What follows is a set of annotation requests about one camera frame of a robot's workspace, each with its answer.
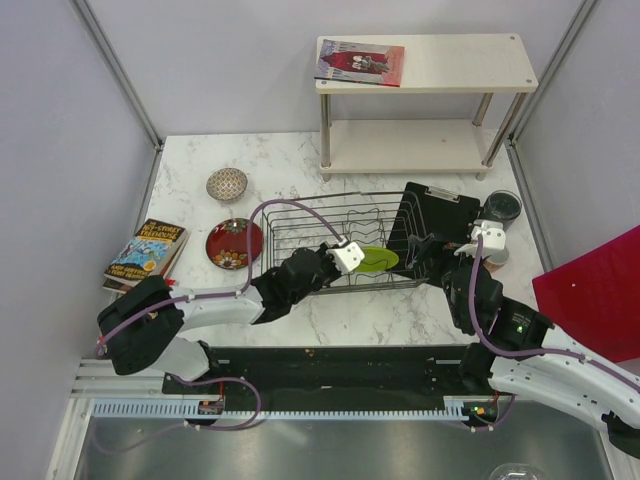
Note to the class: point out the red floral plate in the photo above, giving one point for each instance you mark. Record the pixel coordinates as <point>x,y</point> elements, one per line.
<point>233,244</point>

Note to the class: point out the red folder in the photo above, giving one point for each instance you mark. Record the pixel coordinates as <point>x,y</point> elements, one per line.
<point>595,298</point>

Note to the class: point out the white two-tier shelf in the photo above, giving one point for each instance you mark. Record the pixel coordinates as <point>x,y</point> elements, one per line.
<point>458,98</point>

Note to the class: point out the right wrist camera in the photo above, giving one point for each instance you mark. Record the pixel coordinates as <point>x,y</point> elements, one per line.
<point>487,238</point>

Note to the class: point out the red book on shelf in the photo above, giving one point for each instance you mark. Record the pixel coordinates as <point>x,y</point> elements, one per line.
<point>353,62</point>

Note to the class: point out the green plate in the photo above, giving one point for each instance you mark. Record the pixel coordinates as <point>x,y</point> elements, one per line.
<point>377,259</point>

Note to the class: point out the treehouse paperback book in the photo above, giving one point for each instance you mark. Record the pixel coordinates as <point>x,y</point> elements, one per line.
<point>158,230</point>

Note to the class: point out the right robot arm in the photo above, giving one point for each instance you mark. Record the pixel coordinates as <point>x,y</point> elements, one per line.
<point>518,350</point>

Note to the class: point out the patterned ceramic bowl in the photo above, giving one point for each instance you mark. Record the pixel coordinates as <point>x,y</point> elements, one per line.
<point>227,185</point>

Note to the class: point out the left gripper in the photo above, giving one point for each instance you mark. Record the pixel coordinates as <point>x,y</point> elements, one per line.
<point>330,259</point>

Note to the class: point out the right aluminium frame post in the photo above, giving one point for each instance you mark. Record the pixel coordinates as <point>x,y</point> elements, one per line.
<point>567,42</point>

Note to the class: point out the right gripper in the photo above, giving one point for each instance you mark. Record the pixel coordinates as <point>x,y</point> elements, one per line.
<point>430,247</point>

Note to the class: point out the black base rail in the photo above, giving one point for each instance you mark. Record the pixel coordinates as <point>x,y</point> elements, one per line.
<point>432,370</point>

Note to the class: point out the white cable duct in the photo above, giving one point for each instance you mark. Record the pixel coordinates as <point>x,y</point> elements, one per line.
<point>452,410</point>

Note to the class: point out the black clipboard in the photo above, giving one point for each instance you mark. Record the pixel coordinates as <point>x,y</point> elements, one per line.
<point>426,209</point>

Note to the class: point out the glass bowl at edge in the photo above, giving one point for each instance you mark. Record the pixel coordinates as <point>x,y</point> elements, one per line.
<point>517,471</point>

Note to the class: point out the clear plastic glass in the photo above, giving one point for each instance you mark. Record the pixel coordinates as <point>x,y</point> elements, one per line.
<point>502,205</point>

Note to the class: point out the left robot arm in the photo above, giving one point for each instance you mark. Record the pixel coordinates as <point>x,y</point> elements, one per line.
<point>143,328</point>

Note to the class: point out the left aluminium frame post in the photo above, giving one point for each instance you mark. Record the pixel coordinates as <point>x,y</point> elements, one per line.
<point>109,55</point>

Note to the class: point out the pink ceramic mug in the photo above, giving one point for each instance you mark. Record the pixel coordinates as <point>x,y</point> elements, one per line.
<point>497,260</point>

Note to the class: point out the aluminium frame post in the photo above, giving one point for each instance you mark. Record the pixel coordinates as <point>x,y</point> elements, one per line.
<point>109,55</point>
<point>567,42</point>

